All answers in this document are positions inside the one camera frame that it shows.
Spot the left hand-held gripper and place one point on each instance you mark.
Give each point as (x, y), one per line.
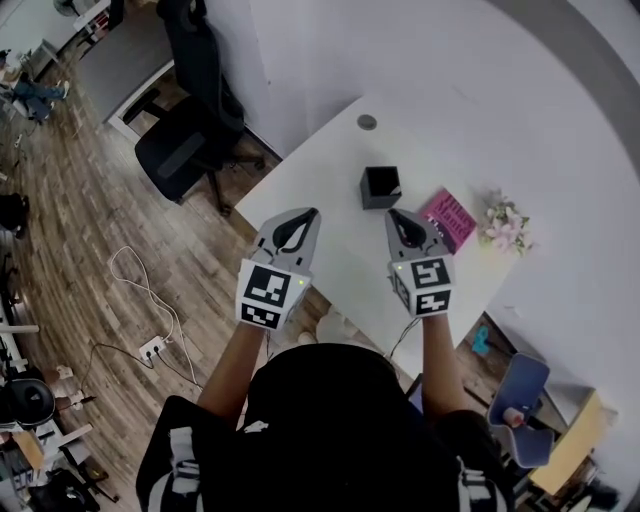
(265, 292)

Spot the person's left forearm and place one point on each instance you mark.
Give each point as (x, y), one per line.
(230, 370)

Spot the blue chair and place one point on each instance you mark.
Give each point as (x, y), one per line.
(520, 385)

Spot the pink book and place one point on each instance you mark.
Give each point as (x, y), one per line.
(452, 220)

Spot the black square box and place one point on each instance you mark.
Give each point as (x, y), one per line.
(375, 201)

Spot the pink flowers in small pot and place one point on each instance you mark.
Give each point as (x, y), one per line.
(505, 225)

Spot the white table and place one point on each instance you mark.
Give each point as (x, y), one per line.
(340, 165)

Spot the yellow top table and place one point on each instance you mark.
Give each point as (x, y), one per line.
(570, 445)

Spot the black office chair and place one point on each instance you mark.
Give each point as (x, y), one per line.
(170, 160)

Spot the grey top table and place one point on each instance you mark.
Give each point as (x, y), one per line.
(125, 65)

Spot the person's black shirt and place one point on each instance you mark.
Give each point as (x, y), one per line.
(325, 430)

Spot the person's right forearm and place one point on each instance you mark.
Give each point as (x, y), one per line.
(442, 365)

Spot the black round seat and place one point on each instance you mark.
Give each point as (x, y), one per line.
(27, 402)

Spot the teal small object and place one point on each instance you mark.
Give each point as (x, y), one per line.
(482, 340)

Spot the white power strip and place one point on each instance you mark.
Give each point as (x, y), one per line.
(152, 348)

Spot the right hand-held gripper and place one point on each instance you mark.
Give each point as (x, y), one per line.
(427, 287)

